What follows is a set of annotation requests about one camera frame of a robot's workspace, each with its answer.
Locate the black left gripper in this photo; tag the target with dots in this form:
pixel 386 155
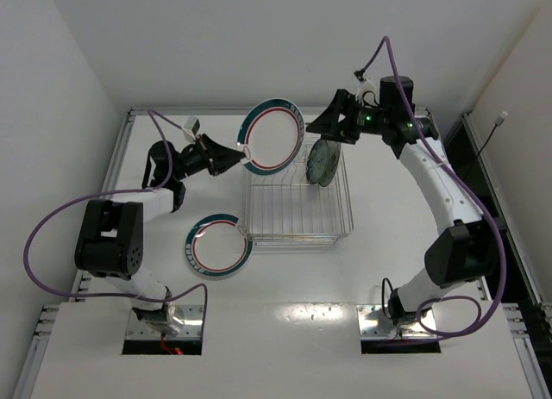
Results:
pixel 206 154

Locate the white grey patterned plate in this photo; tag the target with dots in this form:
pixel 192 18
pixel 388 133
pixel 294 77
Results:
pixel 331 161

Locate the metal base plate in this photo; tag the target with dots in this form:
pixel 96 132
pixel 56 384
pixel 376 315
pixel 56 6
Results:
pixel 181 321
pixel 374 326

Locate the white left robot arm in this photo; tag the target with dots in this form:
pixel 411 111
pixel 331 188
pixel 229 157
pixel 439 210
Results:
pixel 110 241

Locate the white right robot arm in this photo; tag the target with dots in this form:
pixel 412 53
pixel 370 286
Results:
pixel 466 248

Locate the green blue patterned plate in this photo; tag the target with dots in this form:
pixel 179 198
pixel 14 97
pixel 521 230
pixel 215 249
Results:
pixel 314 166

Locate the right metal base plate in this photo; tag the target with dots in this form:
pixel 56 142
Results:
pixel 374 326

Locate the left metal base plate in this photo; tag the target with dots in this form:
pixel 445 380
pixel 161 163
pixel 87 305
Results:
pixel 181 321

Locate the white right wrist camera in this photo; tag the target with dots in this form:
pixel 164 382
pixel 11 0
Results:
pixel 367 94

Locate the metal wire dish rack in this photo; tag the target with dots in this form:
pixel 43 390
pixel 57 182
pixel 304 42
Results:
pixel 284 210

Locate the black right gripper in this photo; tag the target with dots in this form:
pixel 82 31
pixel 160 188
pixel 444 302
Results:
pixel 344 119

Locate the green red rimmed plate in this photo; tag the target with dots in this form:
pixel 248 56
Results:
pixel 271 135
pixel 216 247

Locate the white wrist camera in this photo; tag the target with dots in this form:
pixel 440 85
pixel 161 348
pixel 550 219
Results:
pixel 190 128
pixel 367 94

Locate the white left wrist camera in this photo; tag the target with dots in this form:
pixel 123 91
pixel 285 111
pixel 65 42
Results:
pixel 190 128

